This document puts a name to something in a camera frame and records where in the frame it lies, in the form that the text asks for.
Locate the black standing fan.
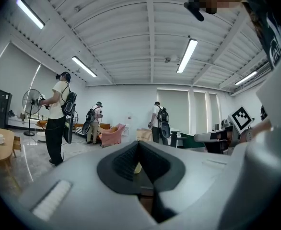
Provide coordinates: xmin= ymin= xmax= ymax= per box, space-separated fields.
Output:
xmin=22 ymin=89 xmax=42 ymax=137

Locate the person's black printed t-shirt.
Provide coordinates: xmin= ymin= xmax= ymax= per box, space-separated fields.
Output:
xmin=247 ymin=0 xmax=281 ymax=70

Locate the pale green cup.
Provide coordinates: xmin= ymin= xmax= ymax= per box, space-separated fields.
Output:
xmin=133 ymin=161 xmax=143 ymax=175

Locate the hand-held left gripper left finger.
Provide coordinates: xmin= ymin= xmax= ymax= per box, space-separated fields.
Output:
xmin=18 ymin=140 xmax=160 ymax=230

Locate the black backpack rig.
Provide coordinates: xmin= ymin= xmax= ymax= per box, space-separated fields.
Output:
xmin=60 ymin=91 xmax=78 ymax=145
xmin=82 ymin=106 xmax=96 ymax=135
xmin=156 ymin=105 xmax=171 ymax=139

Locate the person's right forearm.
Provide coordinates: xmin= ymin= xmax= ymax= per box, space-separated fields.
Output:
xmin=252 ymin=120 xmax=274 ymax=134

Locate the black head-worn camera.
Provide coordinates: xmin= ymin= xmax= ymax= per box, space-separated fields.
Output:
xmin=183 ymin=1 xmax=205 ymax=22

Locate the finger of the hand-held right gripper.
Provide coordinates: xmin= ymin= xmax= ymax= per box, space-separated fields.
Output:
xmin=194 ymin=130 xmax=230 ymax=143

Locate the white low cabinet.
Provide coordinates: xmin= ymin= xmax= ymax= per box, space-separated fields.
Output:
xmin=7 ymin=115 xmax=50 ymax=129

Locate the black tall appliance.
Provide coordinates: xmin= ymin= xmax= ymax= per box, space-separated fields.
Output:
xmin=0 ymin=89 xmax=13 ymax=129

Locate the long ceiling light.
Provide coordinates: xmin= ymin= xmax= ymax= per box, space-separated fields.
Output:
xmin=176 ymin=38 xmax=199 ymax=74
xmin=234 ymin=70 xmax=258 ymax=86
xmin=16 ymin=0 xmax=46 ymax=30
xmin=71 ymin=56 xmax=98 ymax=78

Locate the pink armchair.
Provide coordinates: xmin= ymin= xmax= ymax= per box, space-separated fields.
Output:
xmin=99 ymin=123 xmax=127 ymax=147

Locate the white water dispenser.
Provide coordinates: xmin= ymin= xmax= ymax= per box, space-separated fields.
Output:
xmin=125 ymin=114 xmax=134 ymax=136

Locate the orange sofa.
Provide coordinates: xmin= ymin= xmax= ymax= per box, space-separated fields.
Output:
xmin=74 ymin=122 xmax=118 ymax=141

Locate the black faucet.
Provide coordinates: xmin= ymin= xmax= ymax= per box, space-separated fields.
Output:
xmin=170 ymin=130 xmax=188 ymax=149

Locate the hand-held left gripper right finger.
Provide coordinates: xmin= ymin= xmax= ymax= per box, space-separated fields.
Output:
xmin=137 ymin=140 xmax=242 ymax=230

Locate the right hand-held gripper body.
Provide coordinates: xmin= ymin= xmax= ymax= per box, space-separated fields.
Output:
xmin=203 ymin=106 xmax=255 ymax=155

